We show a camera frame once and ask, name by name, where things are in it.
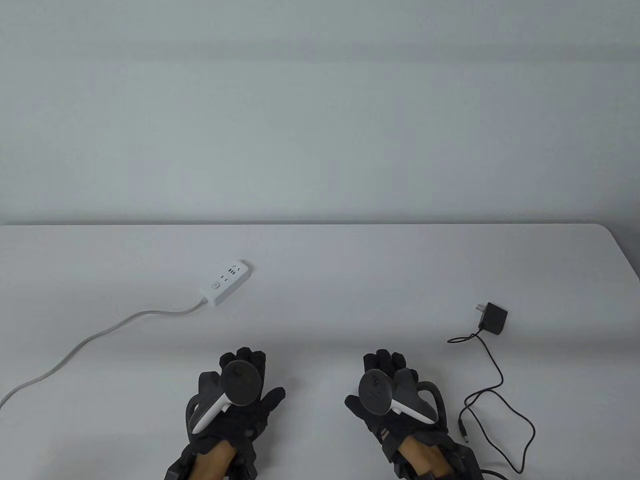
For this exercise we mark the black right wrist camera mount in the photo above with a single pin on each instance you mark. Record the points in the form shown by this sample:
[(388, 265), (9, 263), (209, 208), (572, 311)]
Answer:
[(467, 457)]

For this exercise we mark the person's left hand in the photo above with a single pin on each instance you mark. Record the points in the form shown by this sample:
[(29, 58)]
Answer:
[(250, 420)]

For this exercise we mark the left grey white controller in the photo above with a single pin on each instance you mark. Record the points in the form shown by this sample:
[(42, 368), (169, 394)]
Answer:
[(240, 382)]

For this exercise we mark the person's right hand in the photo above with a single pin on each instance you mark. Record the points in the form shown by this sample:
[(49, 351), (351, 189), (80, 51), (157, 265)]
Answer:
[(385, 361)]

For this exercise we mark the right grey white controller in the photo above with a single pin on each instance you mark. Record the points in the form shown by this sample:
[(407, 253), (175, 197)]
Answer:
[(376, 392)]

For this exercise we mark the white power strip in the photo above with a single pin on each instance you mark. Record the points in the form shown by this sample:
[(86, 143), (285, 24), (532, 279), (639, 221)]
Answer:
[(224, 283)]

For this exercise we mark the person's right forearm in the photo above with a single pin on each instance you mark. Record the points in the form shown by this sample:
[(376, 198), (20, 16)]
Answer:
[(422, 457)]

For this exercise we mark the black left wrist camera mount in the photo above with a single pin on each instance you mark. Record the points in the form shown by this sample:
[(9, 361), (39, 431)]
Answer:
[(245, 462)]

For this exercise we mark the grey white controller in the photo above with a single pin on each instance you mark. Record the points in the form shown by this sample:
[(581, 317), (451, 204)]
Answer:
[(376, 392), (240, 382)]

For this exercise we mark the person's left forearm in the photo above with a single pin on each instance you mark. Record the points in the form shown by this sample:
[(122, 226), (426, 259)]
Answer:
[(212, 460)]

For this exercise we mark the black power adapter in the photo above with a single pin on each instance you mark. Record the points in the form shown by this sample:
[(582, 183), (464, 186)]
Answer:
[(494, 318)]

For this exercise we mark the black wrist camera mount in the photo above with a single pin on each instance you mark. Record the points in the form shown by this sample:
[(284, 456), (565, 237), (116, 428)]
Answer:
[(467, 457), (245, 462)]

